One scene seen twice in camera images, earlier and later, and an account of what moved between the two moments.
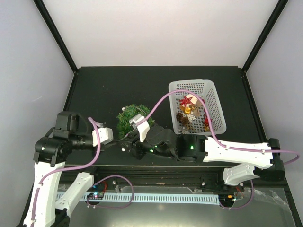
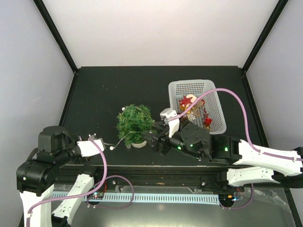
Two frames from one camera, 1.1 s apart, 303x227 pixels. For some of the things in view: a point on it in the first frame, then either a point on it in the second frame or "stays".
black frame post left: (55, 31) stays
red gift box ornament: (206, 121) stays
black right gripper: (136, 150) → (162, 137)
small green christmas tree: (124, 117) stays
